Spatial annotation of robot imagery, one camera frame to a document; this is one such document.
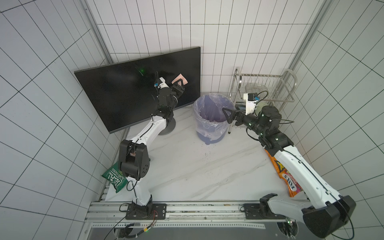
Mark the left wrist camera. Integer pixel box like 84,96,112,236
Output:
154,77,169,90

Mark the green snack bag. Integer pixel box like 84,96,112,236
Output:
102,162,128,193

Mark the pink note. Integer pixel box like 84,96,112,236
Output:
172,74,188,85

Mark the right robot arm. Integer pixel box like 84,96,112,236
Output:
223,106,356,238

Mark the round grey monitor base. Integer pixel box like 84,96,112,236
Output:
159,118,176,136

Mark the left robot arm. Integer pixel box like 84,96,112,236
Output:
119,74,188,213

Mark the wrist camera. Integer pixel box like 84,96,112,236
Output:
154,77,169,90
243,93,260,115

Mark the green bowl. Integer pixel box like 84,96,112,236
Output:
254,102,268,115

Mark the orange candy bag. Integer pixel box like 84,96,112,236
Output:
266,150,303,198

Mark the clear glass plate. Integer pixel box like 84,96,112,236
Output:
245,83,269,98

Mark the steel dish rack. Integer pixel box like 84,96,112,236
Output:
229,66,298,121

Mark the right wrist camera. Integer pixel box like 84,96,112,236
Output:
243,93,260,115

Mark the aluminium mounting rail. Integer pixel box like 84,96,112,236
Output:
79,201,299,240

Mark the black flat monitor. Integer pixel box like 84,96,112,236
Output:
75,47,201,133

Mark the purple trash bin with liner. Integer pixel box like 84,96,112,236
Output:
193,94,235,145

